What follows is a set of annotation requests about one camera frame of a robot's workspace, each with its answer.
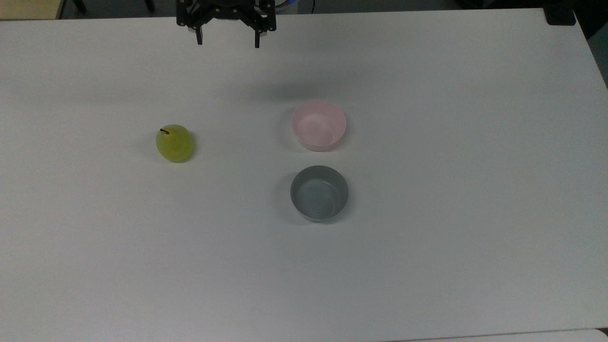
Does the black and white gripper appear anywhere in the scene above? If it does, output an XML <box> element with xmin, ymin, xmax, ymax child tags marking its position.
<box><xmin>176</xmin><ymin>0</ymin><xmax>277</xmax><ymax>49</ymax></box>

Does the green pear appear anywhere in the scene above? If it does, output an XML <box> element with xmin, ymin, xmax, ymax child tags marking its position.
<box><xmin>156</xmin><ymin>124</ymin><xmax>194</xmax><ymax>163</ymax></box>

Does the pink bowl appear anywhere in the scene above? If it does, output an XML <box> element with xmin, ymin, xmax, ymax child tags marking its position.
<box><xmin>291</xmin><ymin>99</ymin><xmax>347</xmax><ymax>152</ymax></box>

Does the grey bowl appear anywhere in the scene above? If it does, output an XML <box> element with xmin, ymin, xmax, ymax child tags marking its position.
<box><xmin>290</xmin><ymin>165</ymin><xmax>350</xmax><ymax>222</ymax></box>

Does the beige furniture panel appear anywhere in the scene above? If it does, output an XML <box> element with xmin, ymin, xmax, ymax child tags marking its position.
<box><xmin>0</xmin><ymin>0</ymin><xmax>66</xmax><ymax>20</ymax></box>

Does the black table clamp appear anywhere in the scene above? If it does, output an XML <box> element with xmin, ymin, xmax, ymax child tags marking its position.
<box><xmin>543</xmin><ymin>3</ymin><xmax>578</xmax><ymax>26</ymax></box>

